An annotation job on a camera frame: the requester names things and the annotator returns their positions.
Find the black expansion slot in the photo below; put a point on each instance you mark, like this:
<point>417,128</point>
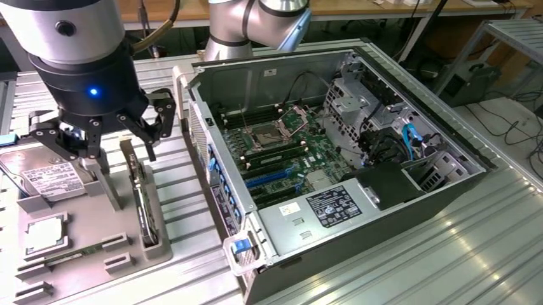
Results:
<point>277,198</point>
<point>273,190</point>

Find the green RAM stick bare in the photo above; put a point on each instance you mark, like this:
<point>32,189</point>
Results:
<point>72,255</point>

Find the wooden desk white frame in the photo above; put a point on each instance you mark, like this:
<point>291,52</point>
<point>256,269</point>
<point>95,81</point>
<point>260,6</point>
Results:
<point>381,8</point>

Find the green graphics card black fan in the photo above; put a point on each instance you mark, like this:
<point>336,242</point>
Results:
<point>141,203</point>

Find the metal slat shelf frame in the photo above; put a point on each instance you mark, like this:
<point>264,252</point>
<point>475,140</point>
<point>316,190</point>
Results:
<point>517,35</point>

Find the silver hard disk white label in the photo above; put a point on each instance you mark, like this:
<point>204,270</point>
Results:
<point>46,178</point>

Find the white boxes on desk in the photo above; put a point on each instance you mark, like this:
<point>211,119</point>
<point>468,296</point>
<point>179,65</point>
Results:
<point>407,2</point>

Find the black RAM slot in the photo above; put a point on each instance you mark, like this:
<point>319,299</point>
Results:
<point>249,115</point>
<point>256,120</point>

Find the silver CPU chip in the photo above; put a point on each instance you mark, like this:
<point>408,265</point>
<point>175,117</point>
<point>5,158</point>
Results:
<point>44,233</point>

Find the black plastic air shroud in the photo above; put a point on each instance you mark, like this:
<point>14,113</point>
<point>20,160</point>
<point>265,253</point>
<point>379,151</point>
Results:
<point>381,184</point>

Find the blue expansion slot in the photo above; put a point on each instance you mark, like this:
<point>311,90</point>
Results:
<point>269,177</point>

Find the green motherboard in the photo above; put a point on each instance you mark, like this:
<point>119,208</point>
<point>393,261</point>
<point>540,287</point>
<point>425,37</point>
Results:
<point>316,149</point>

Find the grey plastic parts rack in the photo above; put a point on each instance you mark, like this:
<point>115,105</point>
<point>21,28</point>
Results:
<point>84,228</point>

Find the thin metal locking lever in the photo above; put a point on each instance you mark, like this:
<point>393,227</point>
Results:
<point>244,117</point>

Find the metal socket cover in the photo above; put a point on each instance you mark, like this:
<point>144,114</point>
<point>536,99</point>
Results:
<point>299,119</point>

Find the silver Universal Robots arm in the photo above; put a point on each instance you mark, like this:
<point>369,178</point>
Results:
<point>76,19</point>

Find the CPU socket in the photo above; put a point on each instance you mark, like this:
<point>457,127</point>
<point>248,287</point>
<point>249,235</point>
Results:
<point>267,138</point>

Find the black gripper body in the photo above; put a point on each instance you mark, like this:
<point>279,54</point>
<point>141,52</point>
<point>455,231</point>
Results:
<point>84,82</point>

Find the silver perforated disk bay cage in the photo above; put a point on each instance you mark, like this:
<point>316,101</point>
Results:
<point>343,105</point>

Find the light blue plastic block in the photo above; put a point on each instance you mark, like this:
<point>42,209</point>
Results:
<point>6,141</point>

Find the RAM stick with label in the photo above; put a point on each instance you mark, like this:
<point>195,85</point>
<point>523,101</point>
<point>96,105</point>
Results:
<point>275,159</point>

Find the open black PC case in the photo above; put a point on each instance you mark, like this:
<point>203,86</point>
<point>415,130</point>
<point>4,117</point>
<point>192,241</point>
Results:
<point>381,241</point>

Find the silver power supply unit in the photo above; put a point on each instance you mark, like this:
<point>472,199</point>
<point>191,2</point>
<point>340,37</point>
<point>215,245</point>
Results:
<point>292,228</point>

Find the black box device on floor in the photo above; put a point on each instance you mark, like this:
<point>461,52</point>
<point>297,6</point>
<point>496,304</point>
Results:
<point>471,82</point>

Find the silver chipset heatsink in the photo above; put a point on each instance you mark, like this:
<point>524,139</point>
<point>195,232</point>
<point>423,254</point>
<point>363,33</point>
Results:
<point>320,178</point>

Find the blue case latch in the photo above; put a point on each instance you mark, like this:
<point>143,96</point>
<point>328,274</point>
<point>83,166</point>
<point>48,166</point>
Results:
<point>239,247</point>

